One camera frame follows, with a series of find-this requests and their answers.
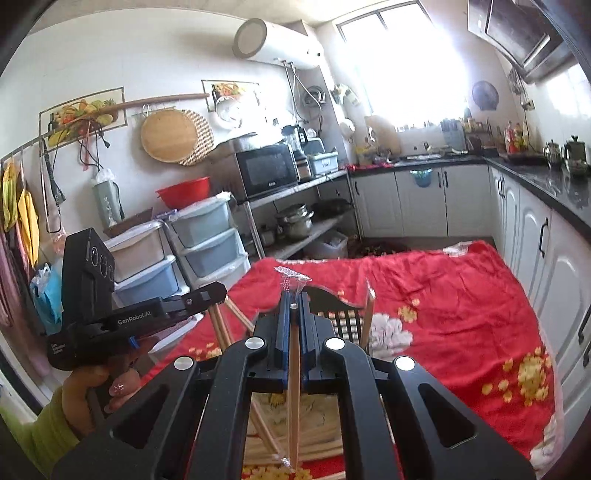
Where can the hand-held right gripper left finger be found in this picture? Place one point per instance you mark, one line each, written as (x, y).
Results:
(287, 341)

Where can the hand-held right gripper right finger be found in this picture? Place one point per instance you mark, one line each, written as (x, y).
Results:
(308, 344)

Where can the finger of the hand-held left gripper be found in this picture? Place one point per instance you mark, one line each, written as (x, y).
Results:
(198, 297)

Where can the wooden chopsticks pair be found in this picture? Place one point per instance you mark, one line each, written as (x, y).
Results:
(368, 318)
(220, 325)

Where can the black chopstick holder basket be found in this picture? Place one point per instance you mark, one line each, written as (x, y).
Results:
(344, 325)

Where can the plastic chopsticks pair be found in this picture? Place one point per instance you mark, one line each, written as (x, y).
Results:
(292, 415)

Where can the person's left forearm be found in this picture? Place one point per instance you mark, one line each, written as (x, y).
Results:
(46, 438)

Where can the person's left hand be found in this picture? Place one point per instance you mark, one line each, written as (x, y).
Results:
(83, 392)

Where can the blue plastic bag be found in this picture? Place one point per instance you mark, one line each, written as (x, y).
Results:
(48, 300)

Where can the wooden chopstick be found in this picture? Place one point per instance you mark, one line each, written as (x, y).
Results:
(267, 431)
(240, 318)

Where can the blue plastic drawer unit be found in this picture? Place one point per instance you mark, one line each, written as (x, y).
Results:
(207, 240)

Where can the pink cloth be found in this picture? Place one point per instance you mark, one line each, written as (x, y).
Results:
(9, 281)

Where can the yellow cloth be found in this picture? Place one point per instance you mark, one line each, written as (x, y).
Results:
(25, 217)

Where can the white plastic container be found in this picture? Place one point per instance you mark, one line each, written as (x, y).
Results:
(328, 247)

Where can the black hanging tool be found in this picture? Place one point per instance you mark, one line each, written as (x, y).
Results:
(54, 189)

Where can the red plastic basin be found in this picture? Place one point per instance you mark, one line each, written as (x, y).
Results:
(183, 191)

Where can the steel pot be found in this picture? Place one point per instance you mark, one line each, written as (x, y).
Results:
(295, 224)

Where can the black microwave oven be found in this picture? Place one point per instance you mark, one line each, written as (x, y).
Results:
(268, 170)

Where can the round woven mat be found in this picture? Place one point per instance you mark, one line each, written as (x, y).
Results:
(205, 143)

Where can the metal shelf rack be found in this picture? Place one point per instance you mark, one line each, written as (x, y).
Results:
(304, 184)

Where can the red floral blanket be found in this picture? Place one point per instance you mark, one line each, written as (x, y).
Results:
(461, 300)

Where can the round bamboo board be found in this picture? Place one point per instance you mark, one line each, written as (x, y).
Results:
(168, 136)

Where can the white dish basket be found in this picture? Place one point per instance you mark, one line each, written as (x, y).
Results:
(323, 164)

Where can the black blender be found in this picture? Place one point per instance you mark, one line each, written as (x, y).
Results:
(295, 138)

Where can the white round cover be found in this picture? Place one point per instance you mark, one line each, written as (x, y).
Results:
(228, 113)

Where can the long wooden pole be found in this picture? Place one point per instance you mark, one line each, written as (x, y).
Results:
(152, 100)

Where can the blue hanging bag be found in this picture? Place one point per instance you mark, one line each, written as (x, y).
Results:
(421, 177)

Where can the white side cabinets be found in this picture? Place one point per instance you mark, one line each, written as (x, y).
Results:
(526, 240)

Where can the white water heater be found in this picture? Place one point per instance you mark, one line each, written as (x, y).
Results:
(277, 44)

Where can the black countertop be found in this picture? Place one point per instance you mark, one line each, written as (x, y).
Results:
(545, 180)

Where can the seasoning bottles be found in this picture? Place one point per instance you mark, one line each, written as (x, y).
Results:
(515, 138)

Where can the kitchen window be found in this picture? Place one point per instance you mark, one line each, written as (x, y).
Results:
(401, 64)

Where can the small steel teapot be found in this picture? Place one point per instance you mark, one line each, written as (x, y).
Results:
(551, 154)

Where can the dark teapot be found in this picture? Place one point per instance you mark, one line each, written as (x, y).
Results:
(576, 154)

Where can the steel range hood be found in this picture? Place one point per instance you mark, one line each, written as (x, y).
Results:
(517, 37)

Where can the wide fruit wall poster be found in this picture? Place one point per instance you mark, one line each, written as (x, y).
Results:
(69, 115)

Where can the small fruit wall poster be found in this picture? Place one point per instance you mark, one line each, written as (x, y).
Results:
(231, 88)

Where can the round blue wall plate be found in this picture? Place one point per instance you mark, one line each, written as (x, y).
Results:
(485, 94)

